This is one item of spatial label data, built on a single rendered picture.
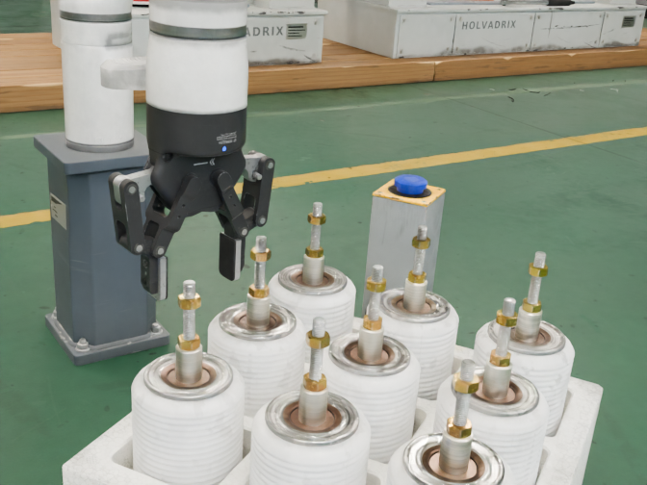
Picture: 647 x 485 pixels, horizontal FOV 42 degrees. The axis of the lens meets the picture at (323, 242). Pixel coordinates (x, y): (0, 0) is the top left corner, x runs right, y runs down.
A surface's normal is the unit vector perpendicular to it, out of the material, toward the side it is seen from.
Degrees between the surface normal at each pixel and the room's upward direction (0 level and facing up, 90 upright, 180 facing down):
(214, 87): 90
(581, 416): 0
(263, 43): 90
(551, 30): 90
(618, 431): 0
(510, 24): 90
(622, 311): 0
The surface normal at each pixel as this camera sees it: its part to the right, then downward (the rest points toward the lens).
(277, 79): 0.55, 0.35
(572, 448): 0.07, -0.92
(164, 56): -0.49, 0.16
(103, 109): 0.37, 0.37
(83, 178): -0.22, 0.40
